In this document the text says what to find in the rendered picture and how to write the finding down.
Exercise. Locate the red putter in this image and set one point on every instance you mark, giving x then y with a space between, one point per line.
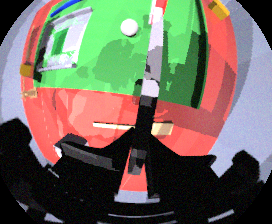
148 96

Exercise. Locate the white ball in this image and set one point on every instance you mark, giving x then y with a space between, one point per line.
129 27

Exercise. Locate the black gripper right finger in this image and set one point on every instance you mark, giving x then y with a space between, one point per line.
163 166

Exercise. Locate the mustard yellow cube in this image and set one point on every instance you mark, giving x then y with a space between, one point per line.
220 11
25 69

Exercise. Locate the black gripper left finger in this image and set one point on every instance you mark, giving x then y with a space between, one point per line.
108 161

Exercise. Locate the blue putter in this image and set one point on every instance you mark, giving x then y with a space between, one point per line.
66 5

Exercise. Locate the green rectangular mat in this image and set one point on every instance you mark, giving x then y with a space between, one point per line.
109 61

